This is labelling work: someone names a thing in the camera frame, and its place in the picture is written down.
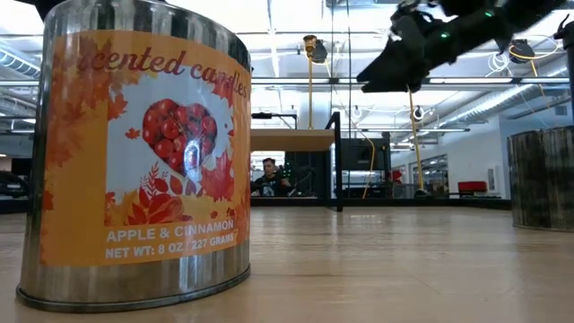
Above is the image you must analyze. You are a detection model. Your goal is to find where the scented candle tin orange label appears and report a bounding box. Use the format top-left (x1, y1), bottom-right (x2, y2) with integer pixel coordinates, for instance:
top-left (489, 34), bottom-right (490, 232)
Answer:
top-left (15, 0), bottom-right (253, 314)

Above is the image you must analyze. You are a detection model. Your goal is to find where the grey cylindrical candle holder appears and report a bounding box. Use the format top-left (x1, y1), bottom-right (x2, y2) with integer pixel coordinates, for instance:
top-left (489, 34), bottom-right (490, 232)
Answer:
top-left (506, 126), bottom-right (574, 233)

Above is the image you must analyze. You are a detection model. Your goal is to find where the person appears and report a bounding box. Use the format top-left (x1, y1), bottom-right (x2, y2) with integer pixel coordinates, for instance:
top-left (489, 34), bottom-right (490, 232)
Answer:
top-left (249, 156), bottom-right (293, 198)

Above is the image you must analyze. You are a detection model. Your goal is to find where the yellow pole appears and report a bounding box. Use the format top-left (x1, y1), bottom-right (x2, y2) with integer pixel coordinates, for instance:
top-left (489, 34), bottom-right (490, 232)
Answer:
top-left (406, 89), bottom-right (432, 198)

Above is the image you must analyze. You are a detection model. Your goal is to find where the yellow cable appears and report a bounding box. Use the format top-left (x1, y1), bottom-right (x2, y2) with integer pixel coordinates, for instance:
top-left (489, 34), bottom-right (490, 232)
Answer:
top-left (361, 132), bottom-right (377, 199)

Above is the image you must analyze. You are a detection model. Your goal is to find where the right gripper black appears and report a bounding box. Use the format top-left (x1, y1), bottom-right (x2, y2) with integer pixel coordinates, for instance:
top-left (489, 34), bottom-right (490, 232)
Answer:
top-left (356, 4), bottom-right (455, 94)

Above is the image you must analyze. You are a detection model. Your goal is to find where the wooden shelf black frame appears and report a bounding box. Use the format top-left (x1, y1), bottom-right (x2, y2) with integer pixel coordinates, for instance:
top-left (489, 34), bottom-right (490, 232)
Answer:
top-left (249, 110), bottom-right (344, 213)

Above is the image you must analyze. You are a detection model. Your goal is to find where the black chair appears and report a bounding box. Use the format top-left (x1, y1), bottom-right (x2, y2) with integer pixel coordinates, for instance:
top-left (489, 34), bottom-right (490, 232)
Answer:
top-left (0, 170), bottom-right (29, 199)

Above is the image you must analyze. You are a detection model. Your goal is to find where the black metal table frame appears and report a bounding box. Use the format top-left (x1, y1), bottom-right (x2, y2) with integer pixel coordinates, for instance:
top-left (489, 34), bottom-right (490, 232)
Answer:
top-left (0, 196), bottom-right (512, 214)

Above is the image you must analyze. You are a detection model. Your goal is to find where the black monitor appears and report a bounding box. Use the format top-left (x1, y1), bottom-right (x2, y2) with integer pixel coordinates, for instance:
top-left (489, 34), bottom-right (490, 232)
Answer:
top-left (340, 136), bottom-right (392, 172)

